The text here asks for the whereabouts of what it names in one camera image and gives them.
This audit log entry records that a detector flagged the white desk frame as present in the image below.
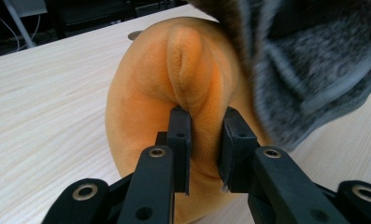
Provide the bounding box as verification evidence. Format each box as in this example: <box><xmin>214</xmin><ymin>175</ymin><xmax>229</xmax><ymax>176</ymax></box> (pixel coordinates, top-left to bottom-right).
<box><xmin>1</xmin><ymin>0</ymin><xmax>49</xmax><ymax>49</ymax></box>

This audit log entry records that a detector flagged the black folding chair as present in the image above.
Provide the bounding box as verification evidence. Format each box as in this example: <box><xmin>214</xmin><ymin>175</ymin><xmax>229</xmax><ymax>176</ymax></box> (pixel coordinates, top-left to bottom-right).
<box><xmin>43</xmin><ymin>0</ymin><xmax>138</xmax><ymax>41</ymax></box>

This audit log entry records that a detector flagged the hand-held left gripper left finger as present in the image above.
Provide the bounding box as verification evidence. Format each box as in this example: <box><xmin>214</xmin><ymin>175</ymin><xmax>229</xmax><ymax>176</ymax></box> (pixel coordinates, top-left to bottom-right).
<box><xmin>155</xmin><ymin>105</ymin><xmax>193</xmax><ymax>196</ymax></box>

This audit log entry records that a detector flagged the grey fluffy towel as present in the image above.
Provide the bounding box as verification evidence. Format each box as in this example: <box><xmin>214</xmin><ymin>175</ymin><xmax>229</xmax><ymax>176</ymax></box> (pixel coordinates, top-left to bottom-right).
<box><xmin>188</xmin><ymin>0</ymin><xmax>371</xmax><ymax>152</ymax></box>

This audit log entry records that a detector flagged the orange plush toy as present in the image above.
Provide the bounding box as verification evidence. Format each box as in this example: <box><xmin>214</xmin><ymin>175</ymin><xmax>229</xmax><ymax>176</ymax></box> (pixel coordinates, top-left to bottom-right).
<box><xmin>104</xmin><ymin>16</ymin><xmax>270</xmax><ymax>224</ymax></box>

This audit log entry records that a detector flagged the white cable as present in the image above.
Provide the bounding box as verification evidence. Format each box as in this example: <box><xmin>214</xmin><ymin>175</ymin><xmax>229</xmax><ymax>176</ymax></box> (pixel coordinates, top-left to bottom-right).
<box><xmin>0</xmin><ymin>5</ymin><xmax>21</xmax><ymax>52</ymax></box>

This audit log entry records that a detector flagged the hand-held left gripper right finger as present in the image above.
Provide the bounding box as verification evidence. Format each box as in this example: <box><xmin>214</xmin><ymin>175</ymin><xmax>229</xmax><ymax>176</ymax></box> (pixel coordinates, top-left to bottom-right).
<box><xmin>218</xmin><ymin>105</ymin><xmax>260</xmax><ymax>193</ymax></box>

